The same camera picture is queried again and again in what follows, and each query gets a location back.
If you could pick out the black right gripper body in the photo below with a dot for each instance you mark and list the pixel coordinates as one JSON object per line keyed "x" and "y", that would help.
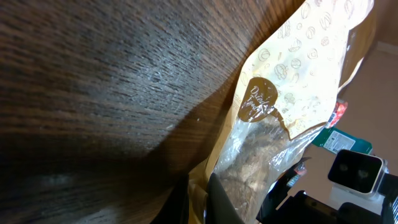
{"x": 277, "y": 207}

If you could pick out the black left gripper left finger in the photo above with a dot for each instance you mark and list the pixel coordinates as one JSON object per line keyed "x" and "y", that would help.
{"x": 176, "y": 208}

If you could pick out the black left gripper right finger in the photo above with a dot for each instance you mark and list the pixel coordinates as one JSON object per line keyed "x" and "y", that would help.
{"x": 219, "y": 210}

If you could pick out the blue mouthwash bottle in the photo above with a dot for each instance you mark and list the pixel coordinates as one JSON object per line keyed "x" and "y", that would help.
{"x": 335, "y": 140}

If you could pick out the brown snack pouch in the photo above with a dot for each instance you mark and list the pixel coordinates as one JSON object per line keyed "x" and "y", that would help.
{"x": 286, "y": 92}

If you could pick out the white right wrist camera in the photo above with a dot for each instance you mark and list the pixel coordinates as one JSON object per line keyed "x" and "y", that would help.
{"x": 358, "y": 173}

